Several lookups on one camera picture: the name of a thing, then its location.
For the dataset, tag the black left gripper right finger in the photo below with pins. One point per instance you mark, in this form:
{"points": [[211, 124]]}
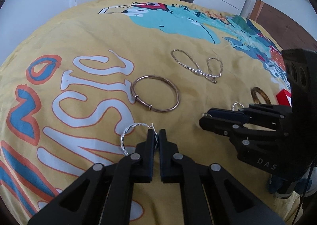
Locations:
{"points": [[210, 194]]}

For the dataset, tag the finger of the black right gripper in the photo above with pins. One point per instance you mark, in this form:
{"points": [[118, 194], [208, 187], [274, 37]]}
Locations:
{"points": [[225, 125], [228, 114]]}

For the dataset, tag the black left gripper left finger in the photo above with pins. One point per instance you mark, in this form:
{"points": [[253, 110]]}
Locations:
{"points": [[103, 194]]}

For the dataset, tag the twisted silver hoop earring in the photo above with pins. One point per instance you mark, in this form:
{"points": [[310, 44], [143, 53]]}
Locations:
{"points": [[136, 133], [236, 106]]}

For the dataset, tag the dark brown bangle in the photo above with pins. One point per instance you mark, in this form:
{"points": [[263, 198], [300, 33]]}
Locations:
{"points": [[255, 92]]}

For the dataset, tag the red white jewelry box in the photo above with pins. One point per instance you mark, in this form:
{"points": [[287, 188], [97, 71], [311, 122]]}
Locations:
{"points": [[284, 98]]}

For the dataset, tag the brown wooden headboard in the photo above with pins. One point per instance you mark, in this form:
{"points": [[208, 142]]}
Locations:
{"points": [[278, 31]]}

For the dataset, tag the thin rose gold bangle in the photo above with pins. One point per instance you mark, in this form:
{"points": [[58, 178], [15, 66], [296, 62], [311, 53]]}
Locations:
{"points": [[156, 93]]}

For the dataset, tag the yellow dinosaur print duvet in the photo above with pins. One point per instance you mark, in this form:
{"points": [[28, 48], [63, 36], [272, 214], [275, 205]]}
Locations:
{"points": [[66, 93]]}

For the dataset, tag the black camera module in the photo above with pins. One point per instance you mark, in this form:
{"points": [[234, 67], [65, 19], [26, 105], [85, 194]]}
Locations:
{"points": [[300, 67]]}

